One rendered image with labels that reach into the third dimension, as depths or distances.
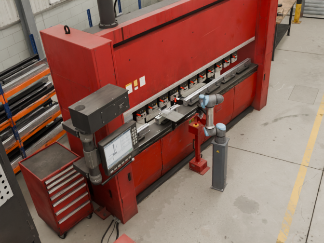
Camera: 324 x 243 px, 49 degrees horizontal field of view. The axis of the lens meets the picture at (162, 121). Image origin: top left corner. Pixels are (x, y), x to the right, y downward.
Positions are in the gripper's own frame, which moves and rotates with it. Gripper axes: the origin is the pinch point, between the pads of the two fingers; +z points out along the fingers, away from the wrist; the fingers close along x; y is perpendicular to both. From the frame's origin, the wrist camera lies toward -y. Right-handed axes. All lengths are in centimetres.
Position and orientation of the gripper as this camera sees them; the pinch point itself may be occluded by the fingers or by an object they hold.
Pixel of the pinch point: (201, 118)
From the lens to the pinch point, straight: 472.5
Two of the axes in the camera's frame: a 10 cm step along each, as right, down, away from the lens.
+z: 0.0, 7.9, 6.1
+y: -7.6, -4.0, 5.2
